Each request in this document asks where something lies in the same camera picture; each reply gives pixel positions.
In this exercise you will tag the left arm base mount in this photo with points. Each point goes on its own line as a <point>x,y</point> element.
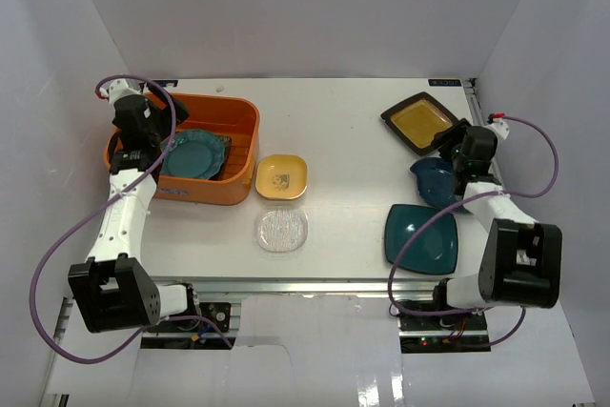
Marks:
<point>202,326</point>

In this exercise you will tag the orange plastic bin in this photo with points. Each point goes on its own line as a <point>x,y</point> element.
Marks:
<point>237,118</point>

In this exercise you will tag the dark blue leaf plate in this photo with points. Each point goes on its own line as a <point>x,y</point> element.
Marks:
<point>437,184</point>

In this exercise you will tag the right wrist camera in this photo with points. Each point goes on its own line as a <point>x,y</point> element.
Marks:
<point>497,124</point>

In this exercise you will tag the aluminium table frame rail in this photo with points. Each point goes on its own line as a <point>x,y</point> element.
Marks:
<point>356,171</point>

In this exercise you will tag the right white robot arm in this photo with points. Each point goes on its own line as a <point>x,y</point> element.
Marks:
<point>521,261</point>

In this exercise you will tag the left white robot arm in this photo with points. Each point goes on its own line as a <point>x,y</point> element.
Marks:
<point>111,288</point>

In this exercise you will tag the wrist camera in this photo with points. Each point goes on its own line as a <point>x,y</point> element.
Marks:
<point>497,124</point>
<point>117,89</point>

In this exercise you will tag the teal scalloped round plate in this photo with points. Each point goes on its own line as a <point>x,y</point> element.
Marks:
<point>195,154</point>

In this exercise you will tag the yellow square small plate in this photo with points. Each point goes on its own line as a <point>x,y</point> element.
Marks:
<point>281,177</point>

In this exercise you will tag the amber black-rimmed square plate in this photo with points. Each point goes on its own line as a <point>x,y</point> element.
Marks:
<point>419,122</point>

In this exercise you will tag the clear glass round plate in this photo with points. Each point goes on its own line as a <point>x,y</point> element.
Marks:
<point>281,229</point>

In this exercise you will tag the teal square large plate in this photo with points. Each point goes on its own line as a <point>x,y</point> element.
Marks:
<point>435,252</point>

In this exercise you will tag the black floral square plate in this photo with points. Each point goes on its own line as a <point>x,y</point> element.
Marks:
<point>227,143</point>

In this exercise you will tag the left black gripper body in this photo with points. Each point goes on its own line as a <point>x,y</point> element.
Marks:
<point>171,111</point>

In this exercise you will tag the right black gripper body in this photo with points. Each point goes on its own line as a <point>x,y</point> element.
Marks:
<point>449,155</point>

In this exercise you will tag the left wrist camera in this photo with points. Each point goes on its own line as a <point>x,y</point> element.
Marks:
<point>117,89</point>

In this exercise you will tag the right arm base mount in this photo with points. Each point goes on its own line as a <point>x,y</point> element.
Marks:
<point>441,334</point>

